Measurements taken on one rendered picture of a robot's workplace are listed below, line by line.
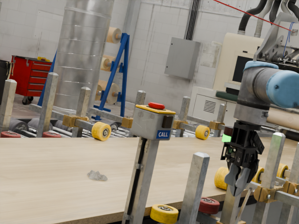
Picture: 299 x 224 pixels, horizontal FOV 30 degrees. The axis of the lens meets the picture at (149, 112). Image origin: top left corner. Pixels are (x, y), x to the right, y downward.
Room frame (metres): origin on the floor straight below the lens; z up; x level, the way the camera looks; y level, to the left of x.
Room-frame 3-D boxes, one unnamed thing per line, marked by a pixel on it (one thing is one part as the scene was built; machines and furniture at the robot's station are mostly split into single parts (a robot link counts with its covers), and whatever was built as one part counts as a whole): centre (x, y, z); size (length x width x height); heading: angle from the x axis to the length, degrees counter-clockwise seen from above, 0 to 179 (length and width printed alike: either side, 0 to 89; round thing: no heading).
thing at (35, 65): (9.93, 2.20, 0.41); 0.76 x 0.48 x 0.81; 154
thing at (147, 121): (1.30, -0.01, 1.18); 0.07 x 0.07 x 0.08; 54
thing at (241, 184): (1.52, -0.29, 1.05); 0.06 x 0.03 x 0.09; 144
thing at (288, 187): (2.14, -0.61, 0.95); 0.14 x 0.06 x 0.05; 144
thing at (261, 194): (1.94, -0.47, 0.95); 0.14 x 0.06 x 0.05; 144
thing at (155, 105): (1.30, -0.01, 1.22); 0.04 x 0.04 x 0.02
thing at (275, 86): (1.43, -0.32, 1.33); 0.12 x 0.12 x 0.09; 18
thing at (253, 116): (1.53, -0.28, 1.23); 0.10 x 0.09 x 0.05; 54
